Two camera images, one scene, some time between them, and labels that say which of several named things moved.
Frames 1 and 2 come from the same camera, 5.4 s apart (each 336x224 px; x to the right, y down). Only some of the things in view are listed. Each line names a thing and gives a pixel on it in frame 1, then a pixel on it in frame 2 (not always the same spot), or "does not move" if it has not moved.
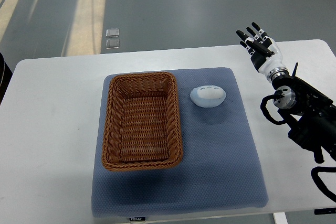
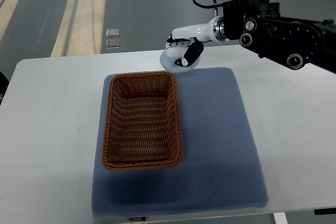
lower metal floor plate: x=112 y=43 does not move
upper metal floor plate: x=112 y=32 does not move
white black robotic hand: x=265 y=56 → x=215 y=30
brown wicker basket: x=142 y=127 does not move
